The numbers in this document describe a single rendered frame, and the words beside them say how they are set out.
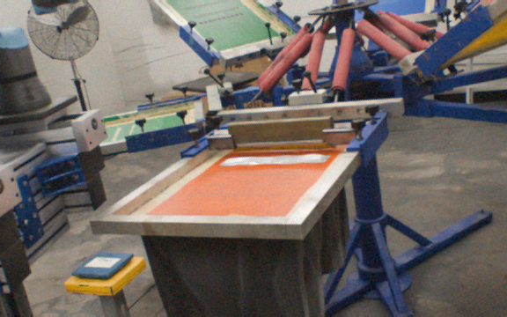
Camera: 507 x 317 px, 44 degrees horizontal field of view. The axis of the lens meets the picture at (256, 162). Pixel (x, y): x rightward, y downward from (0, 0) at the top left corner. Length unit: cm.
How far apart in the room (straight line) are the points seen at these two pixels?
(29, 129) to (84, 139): 17
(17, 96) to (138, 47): 544
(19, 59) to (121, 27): 550
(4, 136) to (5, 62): 21
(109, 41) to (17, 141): 561
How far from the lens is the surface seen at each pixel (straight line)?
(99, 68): 726
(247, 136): 202
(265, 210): 155
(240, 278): 162
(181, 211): 166
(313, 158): 186
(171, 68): 707
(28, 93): 187
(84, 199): 186
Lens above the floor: 153
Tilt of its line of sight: 17 degrees down
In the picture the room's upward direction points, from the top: 10 degrees counter-clockwise
